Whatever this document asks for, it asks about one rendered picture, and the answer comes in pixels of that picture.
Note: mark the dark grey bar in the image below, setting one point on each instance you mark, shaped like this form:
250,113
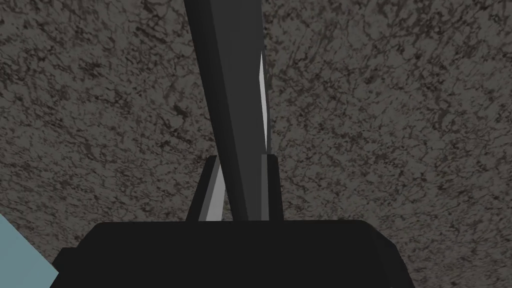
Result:
236,100

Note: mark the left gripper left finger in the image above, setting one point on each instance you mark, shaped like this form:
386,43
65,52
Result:
206,196

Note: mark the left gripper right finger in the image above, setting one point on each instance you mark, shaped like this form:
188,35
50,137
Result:
272,188

